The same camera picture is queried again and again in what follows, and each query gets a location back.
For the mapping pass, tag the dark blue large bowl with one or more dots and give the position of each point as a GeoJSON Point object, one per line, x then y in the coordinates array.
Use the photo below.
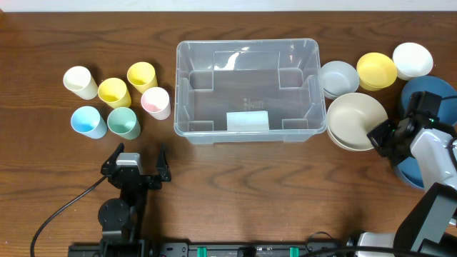
{"type": "Point", "coordinates": [435, 85]}

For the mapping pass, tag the white label in bin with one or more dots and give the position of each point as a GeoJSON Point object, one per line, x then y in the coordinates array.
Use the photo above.
{"type": "Point", "coordinates": [247, 121]}

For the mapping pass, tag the light blue plastic cup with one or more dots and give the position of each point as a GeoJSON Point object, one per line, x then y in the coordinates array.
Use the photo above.
{"type": "Point", "coordinates": [87, 121]}

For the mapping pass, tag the yellow small bowl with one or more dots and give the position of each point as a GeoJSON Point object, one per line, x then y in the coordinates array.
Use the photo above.
{"type": "Point", "coordinates": [376, 71]}

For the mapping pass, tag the yellow plastic cup front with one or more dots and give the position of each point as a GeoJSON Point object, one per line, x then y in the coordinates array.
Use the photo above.
{"type": "Point", "coordinates": [114, 92]}

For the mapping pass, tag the mint green plastic cup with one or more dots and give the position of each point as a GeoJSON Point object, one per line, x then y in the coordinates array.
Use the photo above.
{"type": "Point", "coordinates": [124, 123]}

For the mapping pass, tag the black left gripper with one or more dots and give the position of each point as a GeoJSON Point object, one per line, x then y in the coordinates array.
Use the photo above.
{"type": "Point", "coordinates": [149, 180]}

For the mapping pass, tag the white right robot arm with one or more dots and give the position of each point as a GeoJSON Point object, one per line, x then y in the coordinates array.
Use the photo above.
{"type": "Point", "coordinates": [433, 145]}

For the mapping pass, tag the clear plastic storage bin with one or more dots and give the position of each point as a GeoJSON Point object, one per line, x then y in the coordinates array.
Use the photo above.
{"type": "Point", "coordinates": [280, 76]}

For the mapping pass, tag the pink plastic cup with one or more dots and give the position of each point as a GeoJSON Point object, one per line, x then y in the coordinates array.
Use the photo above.
{"type": "Point", "coordinates": [156, 102]}

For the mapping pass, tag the white small bowl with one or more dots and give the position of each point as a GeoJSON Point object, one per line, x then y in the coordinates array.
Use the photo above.
{"type": "Point", "coordinates": [412, 60]}

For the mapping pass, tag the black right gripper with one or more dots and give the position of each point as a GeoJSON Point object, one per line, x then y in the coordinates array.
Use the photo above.
{"type": "Point", "coordinates": [379, 135]}

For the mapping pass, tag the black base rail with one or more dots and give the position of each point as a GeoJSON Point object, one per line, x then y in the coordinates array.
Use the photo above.
{"type": "Point", "coordinates": [319, 248]}

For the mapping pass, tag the cream white plastic cup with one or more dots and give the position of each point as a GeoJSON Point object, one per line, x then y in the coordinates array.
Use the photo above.
{"type": "Point", "coordinates": [79, 81]}

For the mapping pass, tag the yellow plastic cup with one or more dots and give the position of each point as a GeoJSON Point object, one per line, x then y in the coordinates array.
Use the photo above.
{"type": "Point", "coordinates": [114, 92]}
{"type": "Point", "coordinates": [142, 75]}

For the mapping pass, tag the yellow plastic cup rear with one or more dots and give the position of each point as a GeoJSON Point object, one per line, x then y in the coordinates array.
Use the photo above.
{"type": "Point", "coordinates": [142, 75]}

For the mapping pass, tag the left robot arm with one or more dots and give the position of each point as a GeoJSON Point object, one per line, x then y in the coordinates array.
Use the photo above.
{"type": "Point", "coordinates": [121, 218]}

